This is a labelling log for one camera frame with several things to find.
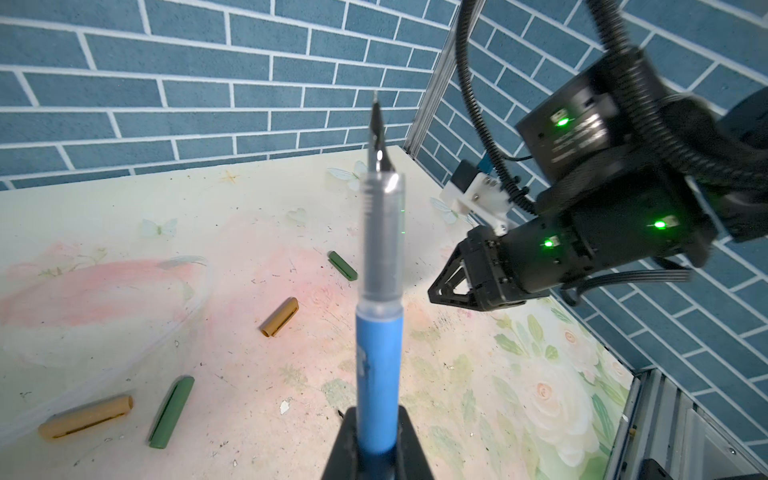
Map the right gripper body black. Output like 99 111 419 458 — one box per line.
428 226 540 311

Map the tan pen cap right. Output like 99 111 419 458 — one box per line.
260 297 299 338

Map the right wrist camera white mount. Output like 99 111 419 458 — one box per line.
440 160 510 236

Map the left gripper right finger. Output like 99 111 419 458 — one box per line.
397 406 434 480

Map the tan pen cap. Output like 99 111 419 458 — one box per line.
260 297 299 338
38 395 134 440

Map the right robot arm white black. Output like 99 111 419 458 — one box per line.
428 1 767 312

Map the green pen cap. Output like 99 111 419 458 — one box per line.
327 251 358 282
148 376 195 449

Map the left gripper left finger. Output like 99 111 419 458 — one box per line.
321 407 359 480

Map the tan pen cap left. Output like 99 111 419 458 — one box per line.
38 395 134 440

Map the blue pen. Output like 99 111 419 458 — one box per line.
356 101 405 457

